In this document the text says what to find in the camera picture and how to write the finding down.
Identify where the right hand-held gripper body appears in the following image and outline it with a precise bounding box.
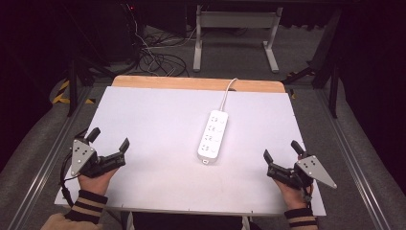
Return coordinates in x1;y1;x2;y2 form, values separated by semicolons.
266;154;338;191

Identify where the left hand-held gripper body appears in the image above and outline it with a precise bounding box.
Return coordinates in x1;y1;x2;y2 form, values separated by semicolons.
70;137;126;179

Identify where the person's left hand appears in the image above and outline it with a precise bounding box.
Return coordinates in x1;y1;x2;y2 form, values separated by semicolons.
77;167;120;196

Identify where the person's right hand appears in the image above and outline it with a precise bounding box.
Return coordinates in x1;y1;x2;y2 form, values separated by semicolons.
273;152;316;211

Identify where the white board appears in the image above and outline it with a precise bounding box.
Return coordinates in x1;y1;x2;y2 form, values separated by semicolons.
54;85;327;218

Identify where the yellow black hazard tape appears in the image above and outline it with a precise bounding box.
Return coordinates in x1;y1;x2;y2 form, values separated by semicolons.
52;79;97;105

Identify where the black tripod stand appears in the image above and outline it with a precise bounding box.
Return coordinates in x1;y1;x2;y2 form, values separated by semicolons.
66;56;118;118

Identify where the white power strip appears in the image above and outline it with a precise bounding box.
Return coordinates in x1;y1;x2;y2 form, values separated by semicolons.
196;109;230;166

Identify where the black metal stand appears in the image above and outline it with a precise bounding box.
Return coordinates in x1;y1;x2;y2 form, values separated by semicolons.
282;9;343;120

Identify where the black equipment cabinet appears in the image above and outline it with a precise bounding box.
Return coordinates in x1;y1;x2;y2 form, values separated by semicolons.
94;2;146;65

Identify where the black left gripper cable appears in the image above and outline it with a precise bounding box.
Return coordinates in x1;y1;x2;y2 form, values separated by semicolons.
59;127;90;209

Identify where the aluminium floor rail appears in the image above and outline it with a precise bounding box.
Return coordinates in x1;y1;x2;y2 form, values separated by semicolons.
6;85;94;230
313;87;393;230

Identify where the white power strip cable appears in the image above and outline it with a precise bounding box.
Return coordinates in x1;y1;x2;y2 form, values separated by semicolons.
218;77;239;113

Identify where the bundle of black floor cables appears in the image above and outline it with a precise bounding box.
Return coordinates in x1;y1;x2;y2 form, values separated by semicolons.
136;28;196;78

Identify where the white metal table frame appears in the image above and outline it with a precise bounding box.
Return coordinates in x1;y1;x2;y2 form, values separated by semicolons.
192;4;284;74

